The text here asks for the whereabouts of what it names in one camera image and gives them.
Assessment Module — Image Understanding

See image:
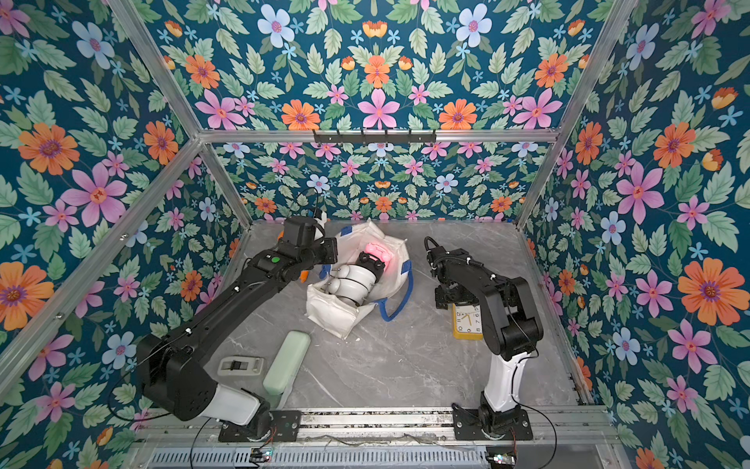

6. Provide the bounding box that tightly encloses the yellow square alarm clock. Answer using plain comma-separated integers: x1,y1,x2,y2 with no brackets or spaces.
451,305,482,341

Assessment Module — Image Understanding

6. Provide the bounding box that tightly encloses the white canvas tote bag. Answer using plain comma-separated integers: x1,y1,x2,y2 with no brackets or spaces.
306,222,414,339

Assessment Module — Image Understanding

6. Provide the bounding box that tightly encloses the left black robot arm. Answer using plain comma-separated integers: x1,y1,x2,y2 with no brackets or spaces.
136,212,337,441

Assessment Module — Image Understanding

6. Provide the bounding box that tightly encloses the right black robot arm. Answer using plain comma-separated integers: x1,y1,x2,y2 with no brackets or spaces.
424,236,544,439

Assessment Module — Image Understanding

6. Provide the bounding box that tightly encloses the white twin-bell alarm clock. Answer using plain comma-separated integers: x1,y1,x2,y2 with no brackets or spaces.
331,264,376,291

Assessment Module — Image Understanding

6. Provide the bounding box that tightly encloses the pink alarm clock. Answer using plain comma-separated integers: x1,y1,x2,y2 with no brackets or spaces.
363,242,393,266

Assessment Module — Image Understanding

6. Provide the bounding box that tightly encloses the pale green oblong case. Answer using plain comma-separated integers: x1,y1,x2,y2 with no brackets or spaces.
263,330,311,396

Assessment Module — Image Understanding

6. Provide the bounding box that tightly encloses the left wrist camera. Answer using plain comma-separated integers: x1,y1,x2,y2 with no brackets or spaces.
312,209,328,240

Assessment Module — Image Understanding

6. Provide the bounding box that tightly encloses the black hook rail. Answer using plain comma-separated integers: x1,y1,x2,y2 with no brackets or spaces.
312,130,438,145

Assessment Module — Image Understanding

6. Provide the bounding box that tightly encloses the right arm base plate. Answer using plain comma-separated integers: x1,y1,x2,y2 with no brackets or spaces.
451,403,533,442

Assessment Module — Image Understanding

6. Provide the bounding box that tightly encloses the white wall light switch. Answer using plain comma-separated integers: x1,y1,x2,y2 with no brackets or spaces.
217,356,265,377

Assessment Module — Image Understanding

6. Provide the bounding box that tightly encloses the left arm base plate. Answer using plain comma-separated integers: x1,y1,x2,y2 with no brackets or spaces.
218,410,302,443

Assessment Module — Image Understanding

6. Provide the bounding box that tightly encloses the aluminium front rail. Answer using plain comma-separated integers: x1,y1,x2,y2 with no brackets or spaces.
134,406,620,447

